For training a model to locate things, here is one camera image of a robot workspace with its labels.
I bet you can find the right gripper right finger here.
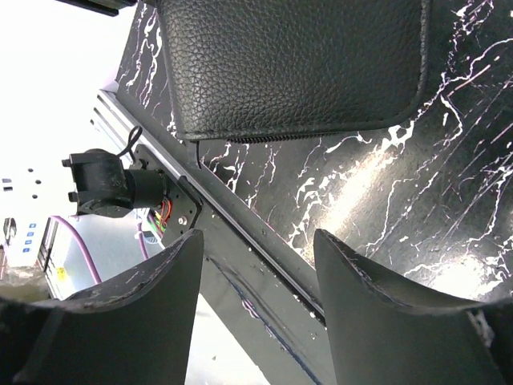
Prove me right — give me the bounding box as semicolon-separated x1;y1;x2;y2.
313;229;512;384

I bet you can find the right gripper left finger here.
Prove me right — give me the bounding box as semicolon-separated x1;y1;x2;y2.
1;229;204;384

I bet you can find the black zip tool case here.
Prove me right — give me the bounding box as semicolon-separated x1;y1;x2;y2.
155;1;431;143

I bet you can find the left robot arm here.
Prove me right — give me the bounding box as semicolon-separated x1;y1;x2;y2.
62;126;172;219

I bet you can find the aluminium rail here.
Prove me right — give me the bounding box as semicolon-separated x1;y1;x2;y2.
94;90;324;318

